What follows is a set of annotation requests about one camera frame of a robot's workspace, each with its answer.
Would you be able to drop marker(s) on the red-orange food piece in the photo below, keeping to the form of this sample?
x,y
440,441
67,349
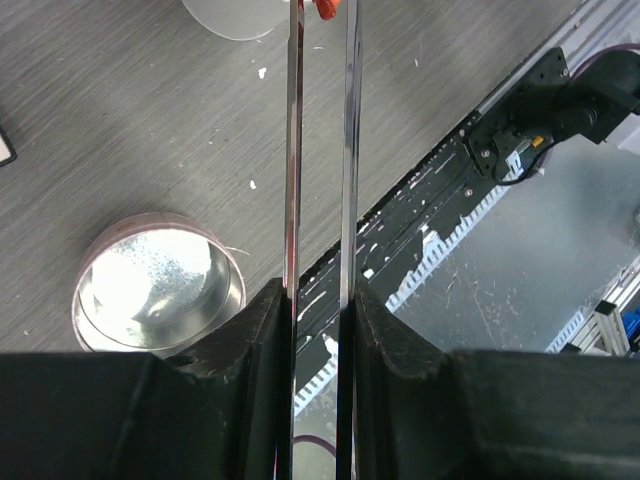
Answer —
x,y
327,9

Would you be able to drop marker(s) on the tall white cylinder container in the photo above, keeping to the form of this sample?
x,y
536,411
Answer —
x,y
238,20

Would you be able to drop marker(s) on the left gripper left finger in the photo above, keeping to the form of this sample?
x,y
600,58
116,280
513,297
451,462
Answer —
x,y
221,409

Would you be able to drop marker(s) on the pink metal bowl container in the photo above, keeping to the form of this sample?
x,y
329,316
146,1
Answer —
x,y
155,282

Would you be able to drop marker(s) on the white square plate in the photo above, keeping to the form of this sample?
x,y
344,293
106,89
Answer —
x,y
7,151

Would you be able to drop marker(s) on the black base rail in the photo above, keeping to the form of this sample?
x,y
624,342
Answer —
x,y
414,227

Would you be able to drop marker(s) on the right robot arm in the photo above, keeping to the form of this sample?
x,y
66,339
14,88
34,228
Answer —
x,y
593,103

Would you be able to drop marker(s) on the metal tongs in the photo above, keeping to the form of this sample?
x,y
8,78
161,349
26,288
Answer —
x,y
349,218

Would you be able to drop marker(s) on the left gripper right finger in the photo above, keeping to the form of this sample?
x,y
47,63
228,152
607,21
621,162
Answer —
x,y
421,413

